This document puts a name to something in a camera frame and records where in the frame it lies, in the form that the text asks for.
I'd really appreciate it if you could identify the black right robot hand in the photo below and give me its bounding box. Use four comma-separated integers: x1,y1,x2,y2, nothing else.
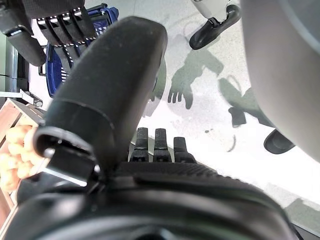
0,0,99,67

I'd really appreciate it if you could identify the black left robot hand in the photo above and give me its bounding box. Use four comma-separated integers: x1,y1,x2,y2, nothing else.
0,16,300,240

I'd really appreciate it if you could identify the blue plastic shopping basket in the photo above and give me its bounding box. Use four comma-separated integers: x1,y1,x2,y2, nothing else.
38,3,120,99

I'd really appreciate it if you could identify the grey metal cabinet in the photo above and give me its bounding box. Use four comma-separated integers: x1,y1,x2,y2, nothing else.
0,44,30,94

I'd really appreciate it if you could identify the wooden produce crate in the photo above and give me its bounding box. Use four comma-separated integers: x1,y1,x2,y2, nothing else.
0,97,46,227

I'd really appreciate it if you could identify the black robot foot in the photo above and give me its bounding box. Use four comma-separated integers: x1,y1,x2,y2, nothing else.
263,128,297,155
188,4,242,51

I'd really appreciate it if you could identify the white robot shin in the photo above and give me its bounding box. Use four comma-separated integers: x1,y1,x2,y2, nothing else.
191,0,234,23

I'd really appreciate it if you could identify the grey metal bracket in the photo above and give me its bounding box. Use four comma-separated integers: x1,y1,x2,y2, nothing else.
19,88,44,108

